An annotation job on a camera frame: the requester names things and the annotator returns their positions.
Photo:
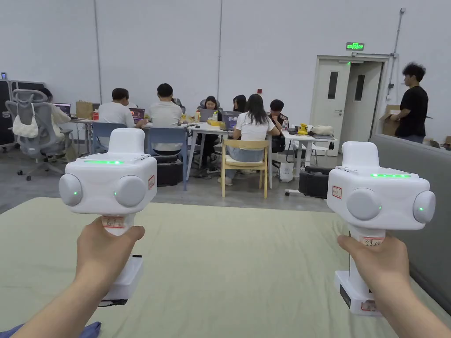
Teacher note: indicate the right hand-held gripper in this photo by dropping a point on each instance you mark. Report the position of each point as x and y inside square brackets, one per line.
[380, 197]

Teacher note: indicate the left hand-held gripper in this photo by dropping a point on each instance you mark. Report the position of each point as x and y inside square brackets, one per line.
[105, 183]

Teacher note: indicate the person's right forearm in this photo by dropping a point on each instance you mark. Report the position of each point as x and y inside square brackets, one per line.
[412, 313]

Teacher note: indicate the person's left forearm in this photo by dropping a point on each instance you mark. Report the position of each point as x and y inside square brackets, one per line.
[63, 310]

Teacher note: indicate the person's right hand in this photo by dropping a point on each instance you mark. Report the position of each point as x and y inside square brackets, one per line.
[382, 267]

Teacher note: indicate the person's left hand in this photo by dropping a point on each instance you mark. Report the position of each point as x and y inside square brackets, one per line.
[98, 253]

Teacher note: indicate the black box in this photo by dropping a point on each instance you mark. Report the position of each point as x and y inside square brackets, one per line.
[170, 174]

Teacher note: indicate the black wheeled case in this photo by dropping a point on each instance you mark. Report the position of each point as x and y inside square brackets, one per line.
[314, 183]

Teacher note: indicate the cardboard carton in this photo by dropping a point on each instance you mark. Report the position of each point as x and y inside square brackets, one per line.
[387, 125]

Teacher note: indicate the grey padded headboard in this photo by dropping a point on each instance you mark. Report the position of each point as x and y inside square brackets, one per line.
[442, 253]

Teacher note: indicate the group of people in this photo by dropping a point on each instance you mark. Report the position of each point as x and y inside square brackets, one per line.
[165, 112]

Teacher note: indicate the white double door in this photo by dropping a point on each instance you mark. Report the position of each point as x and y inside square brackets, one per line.
[332, 116]

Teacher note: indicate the white bag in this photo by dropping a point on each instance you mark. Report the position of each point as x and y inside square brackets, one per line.
[286, 173]

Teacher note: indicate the dark blue garment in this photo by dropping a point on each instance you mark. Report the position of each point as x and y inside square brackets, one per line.
[92, 331]

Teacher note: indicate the green exit sign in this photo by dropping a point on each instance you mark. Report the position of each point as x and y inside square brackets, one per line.
[355, 46]

